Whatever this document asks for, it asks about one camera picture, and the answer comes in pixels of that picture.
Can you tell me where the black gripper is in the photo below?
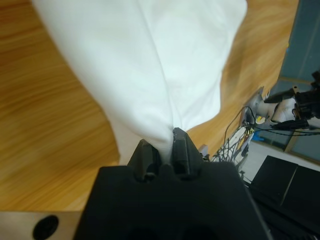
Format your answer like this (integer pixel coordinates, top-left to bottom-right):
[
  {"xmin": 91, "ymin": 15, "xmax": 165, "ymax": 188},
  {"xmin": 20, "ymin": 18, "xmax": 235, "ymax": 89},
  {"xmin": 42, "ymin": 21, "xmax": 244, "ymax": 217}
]
[{"xmin": 263, "ymin": 71, "xmax": 320, "ymax": 130}]

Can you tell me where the tangled black cables heap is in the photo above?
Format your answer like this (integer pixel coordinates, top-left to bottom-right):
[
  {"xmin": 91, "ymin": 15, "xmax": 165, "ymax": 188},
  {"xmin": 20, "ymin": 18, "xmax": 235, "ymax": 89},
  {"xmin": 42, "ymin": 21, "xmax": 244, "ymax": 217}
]
[{"xmin": 213, "ymin": 122, "xmax": 256, "ymax": 172}]

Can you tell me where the white mount block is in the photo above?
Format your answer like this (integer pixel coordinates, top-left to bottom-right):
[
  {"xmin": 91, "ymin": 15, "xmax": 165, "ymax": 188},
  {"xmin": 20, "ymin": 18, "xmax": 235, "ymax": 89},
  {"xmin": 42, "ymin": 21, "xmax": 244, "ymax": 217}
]
[{"xmin": 199, "ymin": 144, "xmax": 210, "ymax": 162}]

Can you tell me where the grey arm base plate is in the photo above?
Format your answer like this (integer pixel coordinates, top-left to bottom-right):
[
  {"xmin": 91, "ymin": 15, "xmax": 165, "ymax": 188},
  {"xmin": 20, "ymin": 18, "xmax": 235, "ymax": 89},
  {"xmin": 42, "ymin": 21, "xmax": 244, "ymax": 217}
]
[{"xmin": 241, "ymin": 86, "xmax": 266, "ymax": 126}]

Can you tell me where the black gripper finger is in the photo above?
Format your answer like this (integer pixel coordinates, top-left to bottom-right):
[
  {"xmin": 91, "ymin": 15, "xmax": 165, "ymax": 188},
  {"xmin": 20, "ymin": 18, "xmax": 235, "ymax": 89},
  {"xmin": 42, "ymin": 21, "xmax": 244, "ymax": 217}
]
[
  {"xmin": 128, "ymin": 139, "xmax": 161, "ymax": 182},
  {"xmin": 171, "ymin": 126, "xmax": 204, "ymax": 180}
]

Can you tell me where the black box case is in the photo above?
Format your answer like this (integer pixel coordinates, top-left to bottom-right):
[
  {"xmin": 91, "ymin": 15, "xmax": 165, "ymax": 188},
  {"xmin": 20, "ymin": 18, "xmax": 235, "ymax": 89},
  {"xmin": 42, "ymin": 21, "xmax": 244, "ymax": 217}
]
[{"xmin": 249, "ymin": 154, "xmax": 320, "ymax": 240}]

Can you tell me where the white t-shirt with black logo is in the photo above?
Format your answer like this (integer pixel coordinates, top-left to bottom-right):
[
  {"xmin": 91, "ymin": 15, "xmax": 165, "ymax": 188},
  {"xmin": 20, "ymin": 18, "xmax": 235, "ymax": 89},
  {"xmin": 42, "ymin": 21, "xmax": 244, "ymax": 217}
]
[{"xmin": 32, "ymin": 0, "xmax": 248, "ymax": 167}]

